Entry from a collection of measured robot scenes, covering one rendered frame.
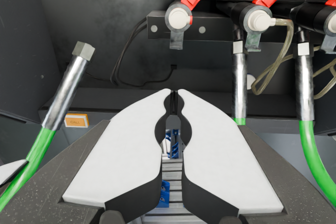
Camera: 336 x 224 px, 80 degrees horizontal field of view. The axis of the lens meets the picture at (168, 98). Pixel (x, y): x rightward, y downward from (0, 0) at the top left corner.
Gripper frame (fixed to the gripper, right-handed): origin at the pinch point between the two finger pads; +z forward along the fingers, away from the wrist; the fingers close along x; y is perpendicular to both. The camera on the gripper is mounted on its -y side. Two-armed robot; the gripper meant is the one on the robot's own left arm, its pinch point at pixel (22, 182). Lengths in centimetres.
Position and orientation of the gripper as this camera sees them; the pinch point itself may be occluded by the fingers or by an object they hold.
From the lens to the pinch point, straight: 23.3
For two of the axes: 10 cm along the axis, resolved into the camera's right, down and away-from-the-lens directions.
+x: 7.7, 6.4, 0.6
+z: 5.8, -7.2, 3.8
